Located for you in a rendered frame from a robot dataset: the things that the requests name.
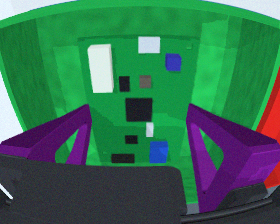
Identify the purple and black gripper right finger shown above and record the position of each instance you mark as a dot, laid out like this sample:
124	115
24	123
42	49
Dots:
249	156

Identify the green circuit board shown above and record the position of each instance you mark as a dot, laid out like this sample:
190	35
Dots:
138	88

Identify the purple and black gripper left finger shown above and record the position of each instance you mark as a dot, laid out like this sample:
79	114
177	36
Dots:
41	143

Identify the red tray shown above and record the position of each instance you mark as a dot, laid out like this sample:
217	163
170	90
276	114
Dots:
271	115

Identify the green bin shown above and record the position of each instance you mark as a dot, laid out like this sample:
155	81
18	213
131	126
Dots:
237	63

